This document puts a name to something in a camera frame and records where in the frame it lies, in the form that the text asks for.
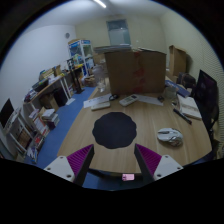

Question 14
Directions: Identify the black round mouse pad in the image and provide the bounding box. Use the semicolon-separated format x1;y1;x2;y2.
92;112;137;149

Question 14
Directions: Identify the white paper sheet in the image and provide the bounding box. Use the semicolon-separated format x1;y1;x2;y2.
83;94;111;108

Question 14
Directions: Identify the white paper strip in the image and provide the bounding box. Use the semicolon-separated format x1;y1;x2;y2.
137;95;163;106

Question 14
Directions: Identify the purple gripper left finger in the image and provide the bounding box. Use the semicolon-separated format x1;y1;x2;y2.
43;143;95;187

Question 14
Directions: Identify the white desk with shelves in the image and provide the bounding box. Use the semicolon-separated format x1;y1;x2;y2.
24;67;82;112

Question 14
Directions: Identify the pink tag on gripper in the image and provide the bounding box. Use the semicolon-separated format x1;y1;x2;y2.
122;174;134;181

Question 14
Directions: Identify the blue white display cabinet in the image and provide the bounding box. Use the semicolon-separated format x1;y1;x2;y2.
68;39;94;77

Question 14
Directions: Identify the black monitor at left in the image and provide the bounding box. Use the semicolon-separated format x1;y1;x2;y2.
0;99;14;127

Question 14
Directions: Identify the black pen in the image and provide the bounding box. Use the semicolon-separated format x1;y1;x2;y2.
173;108;192;125

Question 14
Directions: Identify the window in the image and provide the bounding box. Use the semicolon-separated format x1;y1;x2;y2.
107;19;131;45

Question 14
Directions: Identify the black computer monitor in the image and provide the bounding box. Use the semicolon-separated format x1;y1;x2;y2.
194;69;220;127

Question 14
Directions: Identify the grey computer mouse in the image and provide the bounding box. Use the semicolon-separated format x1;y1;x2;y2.
157;128;183;147

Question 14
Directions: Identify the clear glass jar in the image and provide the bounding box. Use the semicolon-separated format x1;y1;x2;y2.
93;65;106;92

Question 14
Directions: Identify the ceiling light tube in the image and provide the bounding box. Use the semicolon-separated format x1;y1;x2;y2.
93;0;107;8

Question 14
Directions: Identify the large cardboard box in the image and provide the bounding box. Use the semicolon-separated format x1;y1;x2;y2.
105;50;166;95

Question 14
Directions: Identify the white remote control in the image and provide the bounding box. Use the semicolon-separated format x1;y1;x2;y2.
119;94;138;107

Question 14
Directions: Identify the small black object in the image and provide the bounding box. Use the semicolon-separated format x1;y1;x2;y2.
109;94;119;101

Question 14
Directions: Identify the blue book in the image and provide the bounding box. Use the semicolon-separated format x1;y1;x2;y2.
165;80;190;98

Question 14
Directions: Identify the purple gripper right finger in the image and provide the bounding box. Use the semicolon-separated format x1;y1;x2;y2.
133;143;184;185

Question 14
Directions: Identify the white bookshelf with books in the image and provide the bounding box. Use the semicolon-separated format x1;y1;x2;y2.
5;108;49;164

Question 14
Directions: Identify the white flat device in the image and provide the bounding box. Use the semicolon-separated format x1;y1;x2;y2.
91;102;110;111

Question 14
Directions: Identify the open notebook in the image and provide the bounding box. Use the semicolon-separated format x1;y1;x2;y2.
178;96;202;119

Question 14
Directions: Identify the stack of books on floor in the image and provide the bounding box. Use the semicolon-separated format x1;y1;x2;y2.
41;109;60;130

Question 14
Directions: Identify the flat cardboard box leaning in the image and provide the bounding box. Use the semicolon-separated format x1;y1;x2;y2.
169;45;187;76

